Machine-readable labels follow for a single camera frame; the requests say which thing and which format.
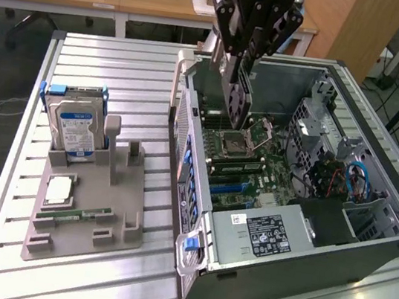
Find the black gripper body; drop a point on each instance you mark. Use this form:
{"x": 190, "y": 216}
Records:
{"x": 266, "y": 5}

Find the black graphics card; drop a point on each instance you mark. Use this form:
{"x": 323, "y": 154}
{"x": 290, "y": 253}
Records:
{"x": 238, "y": 102}

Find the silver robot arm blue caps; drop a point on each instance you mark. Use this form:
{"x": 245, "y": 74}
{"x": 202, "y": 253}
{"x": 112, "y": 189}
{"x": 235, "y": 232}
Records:
{"x": 210, "y": 42}

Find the white booklet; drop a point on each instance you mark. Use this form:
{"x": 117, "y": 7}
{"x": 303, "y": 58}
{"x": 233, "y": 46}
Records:
{"x": 200, "y": 3}

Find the wooden cabinet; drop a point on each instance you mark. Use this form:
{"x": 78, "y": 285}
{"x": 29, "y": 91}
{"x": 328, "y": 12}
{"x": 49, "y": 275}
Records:
{"x": 351, "y": 37}

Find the black RAM slot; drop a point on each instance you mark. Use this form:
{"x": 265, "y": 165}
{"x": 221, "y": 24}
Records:
{"x": 214, "y": 122}
{"x": 214, "y": 113}

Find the white floor device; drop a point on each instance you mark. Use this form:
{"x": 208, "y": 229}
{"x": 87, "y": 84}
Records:
{"x": 381, "y": 64}

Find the metal socket cover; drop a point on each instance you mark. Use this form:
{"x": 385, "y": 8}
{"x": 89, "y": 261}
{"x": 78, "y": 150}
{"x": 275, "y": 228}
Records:
{"x": 262, "y": 130}

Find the perforated metal drive cage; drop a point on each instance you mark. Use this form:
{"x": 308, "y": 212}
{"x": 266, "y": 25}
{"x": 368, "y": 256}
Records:
{"x": 310, "y": 136}

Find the white paper label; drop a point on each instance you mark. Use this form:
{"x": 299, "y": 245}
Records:
{"x": 104, "y": 5}

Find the CPU socket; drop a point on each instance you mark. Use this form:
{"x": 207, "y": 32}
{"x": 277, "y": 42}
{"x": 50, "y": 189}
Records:
{"x": 234, "y": 143}

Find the green motherboard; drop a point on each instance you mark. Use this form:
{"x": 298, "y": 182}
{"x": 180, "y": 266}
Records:
{"x": 274, "y": 176}

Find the blue card retainer strip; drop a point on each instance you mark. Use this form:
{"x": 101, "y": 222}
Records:
{"x": 189, "y": 178}

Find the blue expansion slot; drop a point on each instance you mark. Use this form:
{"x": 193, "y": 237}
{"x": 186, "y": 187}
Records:
{"x": 231, "y": 189}

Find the blue plastic disk caddy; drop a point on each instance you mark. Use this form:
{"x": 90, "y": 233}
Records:
{"x": 58, "y": 90}

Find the silver hard disk blue label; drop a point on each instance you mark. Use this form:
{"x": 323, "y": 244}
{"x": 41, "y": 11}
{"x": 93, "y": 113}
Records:
{"x": 71, "y": 130}

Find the black plastic shroud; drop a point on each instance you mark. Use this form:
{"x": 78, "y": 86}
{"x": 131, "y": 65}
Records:
{"x": 324, "y": 221}

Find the black chair base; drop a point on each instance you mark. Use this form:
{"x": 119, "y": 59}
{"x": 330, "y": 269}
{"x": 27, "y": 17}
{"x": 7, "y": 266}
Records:
{"x": 19, "y": 23}

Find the metal disk bay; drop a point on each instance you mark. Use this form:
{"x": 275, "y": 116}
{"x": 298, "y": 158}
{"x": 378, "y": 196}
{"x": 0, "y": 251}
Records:
{"x": 372, "y": 224}

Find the grey plastic parts rack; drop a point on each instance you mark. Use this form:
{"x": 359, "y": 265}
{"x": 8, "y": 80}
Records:
{"x": 95, "y": 194}

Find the grey power supply unit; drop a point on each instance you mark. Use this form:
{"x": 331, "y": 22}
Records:
{"x": 226, "y": 244}

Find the blue case latch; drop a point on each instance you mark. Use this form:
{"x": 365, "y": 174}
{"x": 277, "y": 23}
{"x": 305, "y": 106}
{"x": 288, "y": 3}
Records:
{"x": 190, "y": 245}

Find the silver CPU chip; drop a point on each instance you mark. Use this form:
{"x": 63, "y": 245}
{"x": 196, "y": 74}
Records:
{"x": 57, "y": 191}

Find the dark grey open PC case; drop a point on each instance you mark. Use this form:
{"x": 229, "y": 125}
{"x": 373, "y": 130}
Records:
{"x": 277, "y": 281}

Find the green RAM stick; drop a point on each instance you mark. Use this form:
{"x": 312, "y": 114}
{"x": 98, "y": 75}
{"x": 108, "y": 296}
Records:
{"x": 62, "y": 215}

